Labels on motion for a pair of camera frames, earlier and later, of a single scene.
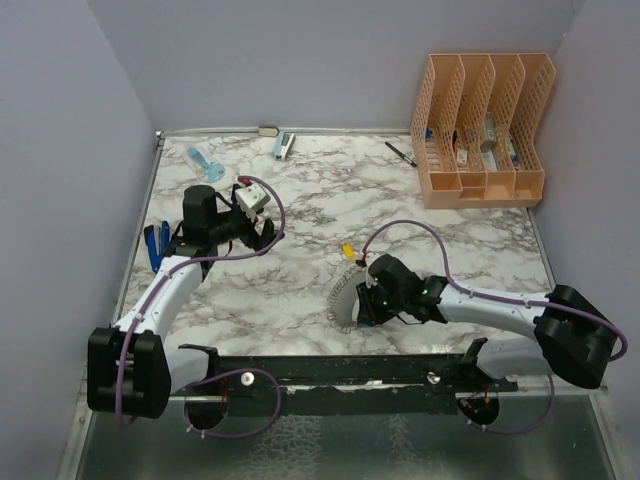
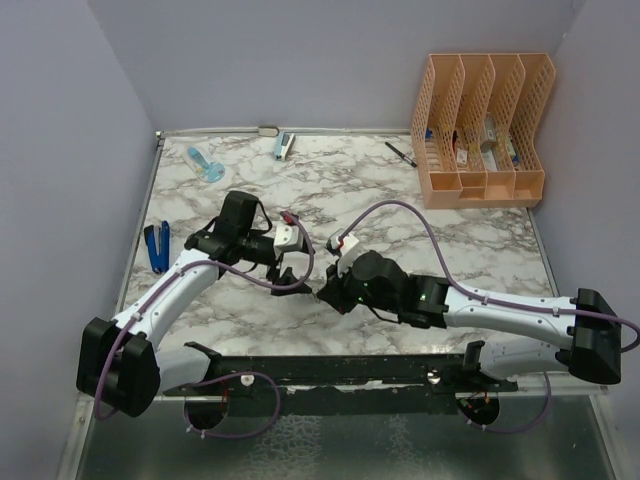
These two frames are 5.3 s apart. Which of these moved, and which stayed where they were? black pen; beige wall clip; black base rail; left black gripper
Moved: left black gripper
Stayed: black pen; beige wall clip; black base rail
